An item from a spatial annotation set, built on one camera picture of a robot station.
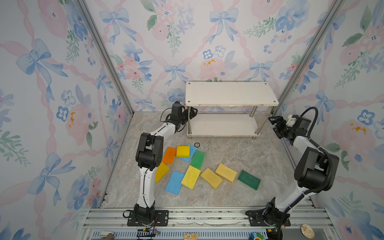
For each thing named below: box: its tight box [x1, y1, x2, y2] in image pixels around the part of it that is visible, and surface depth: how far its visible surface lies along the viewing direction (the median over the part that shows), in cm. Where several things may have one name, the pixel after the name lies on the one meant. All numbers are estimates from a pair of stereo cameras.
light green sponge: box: [190, 150, 206, 170], surface depth 95 cm
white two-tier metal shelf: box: [185, 82, 222, 139], surface depth 87 cm
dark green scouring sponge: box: [237, 170, 261, 191], surface depth 87 cm
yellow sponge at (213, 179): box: [200, 167, 223, 190], surface depth 87 cm
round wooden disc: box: [300, 224, 315, 239], surface depth 72 cm
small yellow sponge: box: [176, 145, 191, 158], surface depth 97 cm
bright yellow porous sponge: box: [180, 165, 201, 190], surface depth 87 cm
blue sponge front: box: [165, 170, 185, 196], surface depth 85 cm
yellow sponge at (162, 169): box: [154, 162, 170, 184], surface depth 88 cm
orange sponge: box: [162, 146, 177, 165], surface depth 97 cm
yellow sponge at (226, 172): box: [215, 163, 238, 184], surface depth 90 cm
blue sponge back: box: [179, 144, 198, 163], surface depth 97 cm
